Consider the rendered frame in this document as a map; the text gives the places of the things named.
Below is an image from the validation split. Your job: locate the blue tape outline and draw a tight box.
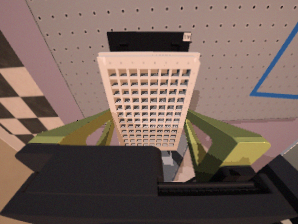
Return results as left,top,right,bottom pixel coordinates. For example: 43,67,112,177
249,22,298,99

